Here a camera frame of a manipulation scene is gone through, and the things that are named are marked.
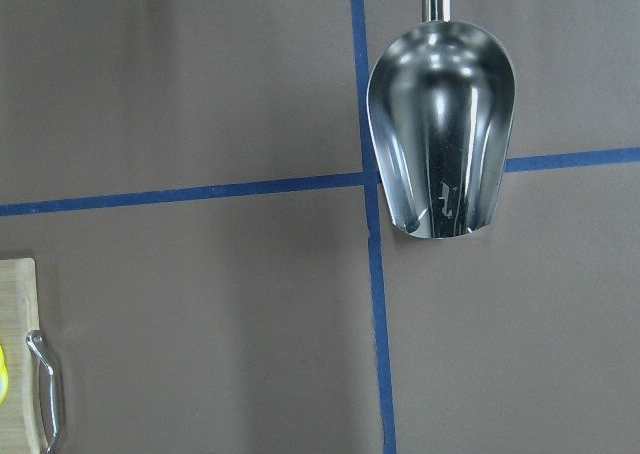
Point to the silver metal scoop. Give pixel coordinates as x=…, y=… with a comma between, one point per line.
x=440, y=107

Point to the yellow lemon slice left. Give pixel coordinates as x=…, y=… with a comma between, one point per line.
x=4, y=377

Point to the wooden cutting board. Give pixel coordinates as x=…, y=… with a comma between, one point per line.
x=32, y=416

